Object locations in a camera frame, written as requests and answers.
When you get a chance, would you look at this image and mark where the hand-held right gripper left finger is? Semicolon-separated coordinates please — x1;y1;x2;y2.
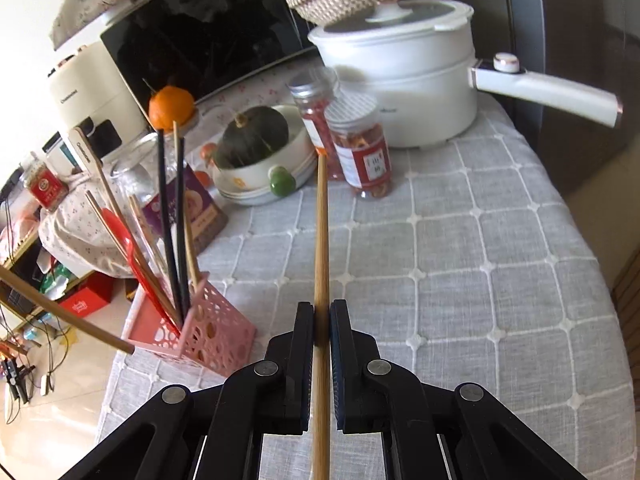
57;301;316;480

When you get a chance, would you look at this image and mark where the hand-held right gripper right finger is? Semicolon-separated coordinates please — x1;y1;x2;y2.
329;299;588;480

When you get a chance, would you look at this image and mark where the pink perforated utensil holder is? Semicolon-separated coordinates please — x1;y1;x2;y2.
121;271;257;378

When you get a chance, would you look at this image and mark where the black chopstick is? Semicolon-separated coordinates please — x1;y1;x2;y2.
156;129;180;326
172;136;190;318

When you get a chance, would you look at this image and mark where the red plastic spoon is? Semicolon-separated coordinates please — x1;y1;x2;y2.
100;206;183;333

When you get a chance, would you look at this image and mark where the grey checked tablecloth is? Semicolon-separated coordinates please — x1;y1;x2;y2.
95;92;633;480

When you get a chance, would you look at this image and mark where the clear jar purple label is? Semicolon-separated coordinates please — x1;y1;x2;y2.
109;145;230;261

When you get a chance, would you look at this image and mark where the clear jar red label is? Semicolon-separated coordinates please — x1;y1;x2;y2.
324;94;393;201

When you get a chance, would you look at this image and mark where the red box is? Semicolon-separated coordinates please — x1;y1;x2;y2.
57;272;116;318

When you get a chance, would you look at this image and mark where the green pumpkin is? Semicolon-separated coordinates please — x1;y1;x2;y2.
220;107;291;168

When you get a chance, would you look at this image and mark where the tall jar of red berries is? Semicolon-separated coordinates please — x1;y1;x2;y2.
287;67;346;181

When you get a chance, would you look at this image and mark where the long thin bamboo stick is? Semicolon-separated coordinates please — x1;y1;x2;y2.
92;157;173;321

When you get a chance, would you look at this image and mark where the white electric pot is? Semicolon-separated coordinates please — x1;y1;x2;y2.
307;0;625;148

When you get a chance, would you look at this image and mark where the orange fruit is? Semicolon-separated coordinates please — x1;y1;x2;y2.
148;78;196;131

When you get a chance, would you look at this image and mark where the brown wooden furniture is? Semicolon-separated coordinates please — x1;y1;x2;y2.
612;260;640;321

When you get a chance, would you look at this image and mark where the beige printed paddle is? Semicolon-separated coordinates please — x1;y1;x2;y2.
69;127;102;171

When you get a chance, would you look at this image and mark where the small jar red label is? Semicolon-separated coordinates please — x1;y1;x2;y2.
22;152;70;213

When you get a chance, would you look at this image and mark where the black microwave oven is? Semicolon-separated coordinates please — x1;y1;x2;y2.
100;0;331;116

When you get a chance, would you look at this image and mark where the white kitchen appliance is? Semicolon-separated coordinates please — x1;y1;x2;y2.
47;42;151;171

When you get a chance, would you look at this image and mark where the grey refrigerator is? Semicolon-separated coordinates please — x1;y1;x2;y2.
500;0;640;201

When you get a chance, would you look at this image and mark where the white bowl green handle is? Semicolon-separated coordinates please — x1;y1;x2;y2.
212;105;317;196

